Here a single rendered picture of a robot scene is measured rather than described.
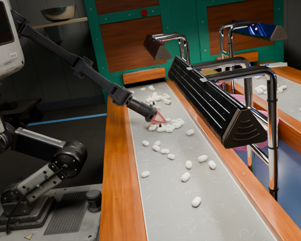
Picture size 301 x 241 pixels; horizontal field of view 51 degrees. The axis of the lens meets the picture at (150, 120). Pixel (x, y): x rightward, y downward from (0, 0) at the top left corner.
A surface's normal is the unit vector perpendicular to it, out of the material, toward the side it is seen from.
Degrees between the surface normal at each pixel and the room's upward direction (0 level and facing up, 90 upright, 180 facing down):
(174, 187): 0
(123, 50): 90
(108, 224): 0
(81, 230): 0
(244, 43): 90
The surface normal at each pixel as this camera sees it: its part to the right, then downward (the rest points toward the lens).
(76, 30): -0.04, 0.36
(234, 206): -0.15, -0.92
